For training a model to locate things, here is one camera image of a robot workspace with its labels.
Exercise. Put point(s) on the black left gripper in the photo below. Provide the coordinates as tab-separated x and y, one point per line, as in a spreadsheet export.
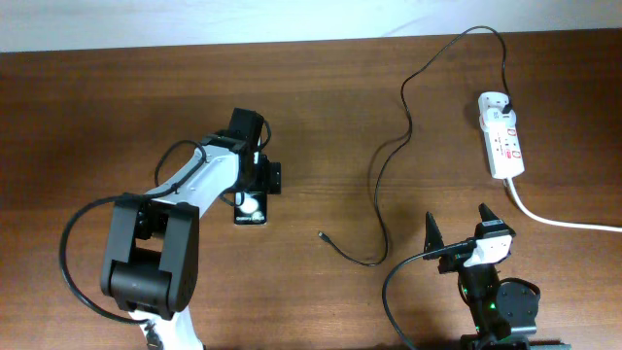
269	176

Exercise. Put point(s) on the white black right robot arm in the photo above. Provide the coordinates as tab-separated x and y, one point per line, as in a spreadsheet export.
503	310

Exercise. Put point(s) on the white charger adapter plug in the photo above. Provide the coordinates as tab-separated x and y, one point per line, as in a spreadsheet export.
492	101

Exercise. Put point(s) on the black Galaxy flip phone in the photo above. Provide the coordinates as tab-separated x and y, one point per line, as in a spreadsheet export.
250	209

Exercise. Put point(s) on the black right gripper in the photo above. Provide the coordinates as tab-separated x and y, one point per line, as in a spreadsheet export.
454	261

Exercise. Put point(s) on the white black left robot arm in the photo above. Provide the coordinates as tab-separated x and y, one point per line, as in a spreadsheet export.
150	265

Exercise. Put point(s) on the white power strip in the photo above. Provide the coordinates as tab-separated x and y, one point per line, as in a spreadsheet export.
503	149

